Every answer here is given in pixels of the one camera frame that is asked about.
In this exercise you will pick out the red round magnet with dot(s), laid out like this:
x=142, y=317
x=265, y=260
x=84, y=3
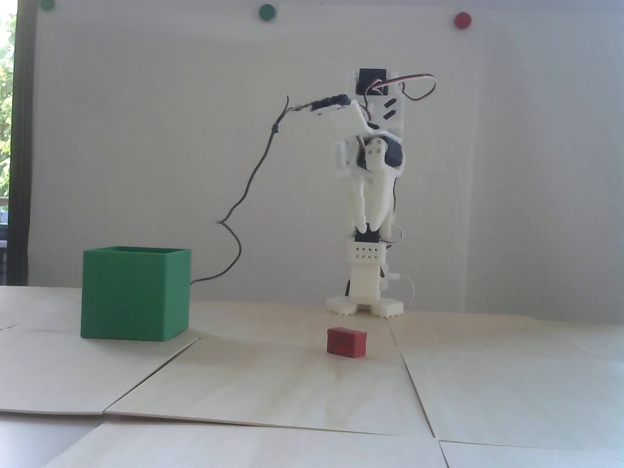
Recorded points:
x=462, y=20

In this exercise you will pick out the green round magnet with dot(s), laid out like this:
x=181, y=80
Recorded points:
x=267, y=12
x=47, y=4

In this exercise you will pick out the black wrist camera board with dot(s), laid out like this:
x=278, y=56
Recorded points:
x=326, y=104

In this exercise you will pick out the dark window frame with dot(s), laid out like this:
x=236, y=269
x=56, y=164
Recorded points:
x=22, y=146

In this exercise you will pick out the red block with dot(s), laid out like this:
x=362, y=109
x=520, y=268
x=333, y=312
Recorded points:
x=346, y=342

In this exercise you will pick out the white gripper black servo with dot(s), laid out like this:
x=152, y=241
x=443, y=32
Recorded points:
x=374, y=187

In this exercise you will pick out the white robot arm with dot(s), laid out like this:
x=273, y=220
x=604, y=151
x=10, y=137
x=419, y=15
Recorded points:
x=365, y=280

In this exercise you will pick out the white wall board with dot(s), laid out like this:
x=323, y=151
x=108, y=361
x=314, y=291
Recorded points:
x=146, y=122

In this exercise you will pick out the green open box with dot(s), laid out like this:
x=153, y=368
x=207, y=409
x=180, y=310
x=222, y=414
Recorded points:
x=131, y=292

